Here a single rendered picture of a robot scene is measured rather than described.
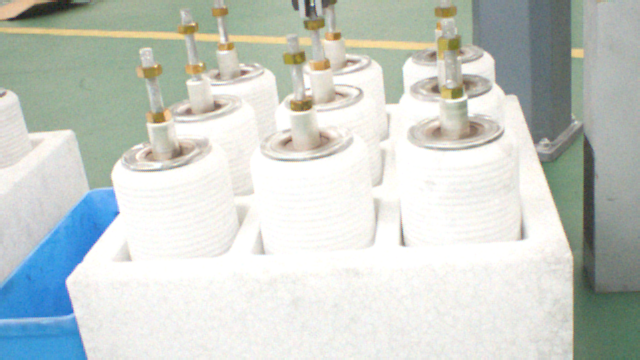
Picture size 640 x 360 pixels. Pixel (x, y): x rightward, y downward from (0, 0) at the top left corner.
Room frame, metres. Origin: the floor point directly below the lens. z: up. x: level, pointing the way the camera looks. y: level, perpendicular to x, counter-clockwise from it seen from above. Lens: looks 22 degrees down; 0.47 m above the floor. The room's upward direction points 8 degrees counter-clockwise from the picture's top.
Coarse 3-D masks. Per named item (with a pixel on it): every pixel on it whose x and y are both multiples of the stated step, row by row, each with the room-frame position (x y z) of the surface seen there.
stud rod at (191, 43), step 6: (180, 12) 0.73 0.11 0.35; (186, 12) 0.73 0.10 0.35; (186, 18) 0.73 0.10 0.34; (186, 24) 0.73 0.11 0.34; (186, 36) 0.73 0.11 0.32; (192, 36) 0.73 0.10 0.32; (186, 42) 0.73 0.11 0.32; (192, 42) 0.73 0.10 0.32; (192, 48) 0.73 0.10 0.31; (192, 54) 0.73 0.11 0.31; (192, 60) 0.73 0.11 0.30; (198, 60) 0.73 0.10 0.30; (192, 78) 0.73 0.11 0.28; (198, 78) 0.73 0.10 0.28
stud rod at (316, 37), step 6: (312, 6) 0.71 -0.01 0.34; (312, 12) 0.71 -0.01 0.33; (312, 18) 0.71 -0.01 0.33; (318, 18) 0.71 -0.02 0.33; (312, 30) 0.71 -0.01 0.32; (318, 30) 0.71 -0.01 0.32; (312, 36) 0.71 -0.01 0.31; (318, 36) 0.71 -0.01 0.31; (312, 42) 0.71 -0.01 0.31; (318, 42) 0.71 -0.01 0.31; (318, 48) 0.71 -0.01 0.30; (318, 54) 0.71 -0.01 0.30; (318, 60) 0.71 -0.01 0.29
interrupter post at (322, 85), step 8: (312, 72) 0.71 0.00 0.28; (320, 72) 0.71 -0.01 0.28; (328, 72) 0.71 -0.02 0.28; (312, 80) 0.71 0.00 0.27; (320, 80) 0.70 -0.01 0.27; (328, 80) 0.71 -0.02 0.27; (312, 88) 0.71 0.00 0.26; (320, 88) 0.70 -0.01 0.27; (328, 88) 0.71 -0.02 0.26; (312, 96) 0.71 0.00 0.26; (320, 96) 0.71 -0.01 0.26; (328, 96) 0.71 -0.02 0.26
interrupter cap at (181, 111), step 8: (216, 96) 0.77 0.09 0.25; (224, 96) 0.76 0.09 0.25; (232, 96) 0.76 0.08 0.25; (176, 104) 0.75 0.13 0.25; (184, 104) 0.75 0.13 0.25; (216, 104) 0.75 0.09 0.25; (224, 104) 0.74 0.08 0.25; (232, 104) 0.73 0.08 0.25; (240, 104) 0.73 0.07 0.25; (176, 112) 0.73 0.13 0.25; (184, 112) 0.73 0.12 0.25; (192, 112) 0.73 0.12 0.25; (208, 112) 0.72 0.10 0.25; (216, 112) 0.71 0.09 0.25; (224, 112) 0.71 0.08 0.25; (232, 112) 0.71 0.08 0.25; (176, 120) 0.71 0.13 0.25; (184, 120) 0.70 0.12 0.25; (192, 120) 0.70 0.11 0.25; (200, 120) 0.70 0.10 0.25
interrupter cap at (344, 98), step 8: (336, 88) 0.74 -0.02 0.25; (344, 88) 0.73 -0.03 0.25; (352, 88) 0.73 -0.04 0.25; (360, 88) 0.72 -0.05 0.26; (288, 96) 0.73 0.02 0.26; (336, 96) 0.72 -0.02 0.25; (344, 96) 0.71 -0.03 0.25; (352, 96) 0.71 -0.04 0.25; (360, 96) 0.70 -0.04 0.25; (288, 104) 0.70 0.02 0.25; (320, 104) 0.69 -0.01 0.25; (328, 104) 0.69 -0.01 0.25; (336, 104) 0.68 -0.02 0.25; (344, 104) 0.68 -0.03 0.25; (352, 104) 0.69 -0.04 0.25
